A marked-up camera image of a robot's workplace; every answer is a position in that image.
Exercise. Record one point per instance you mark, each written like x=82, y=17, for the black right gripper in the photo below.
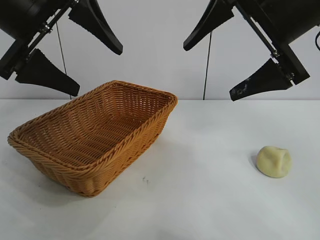
x=287, y=17

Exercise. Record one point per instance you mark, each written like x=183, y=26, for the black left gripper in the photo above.
x=22, y=17

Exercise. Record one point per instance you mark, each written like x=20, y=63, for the pale yellow egg yolk pastry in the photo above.
x=272, y=162

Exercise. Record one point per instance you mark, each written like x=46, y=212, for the woven wicker basket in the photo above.
x=100, y=125

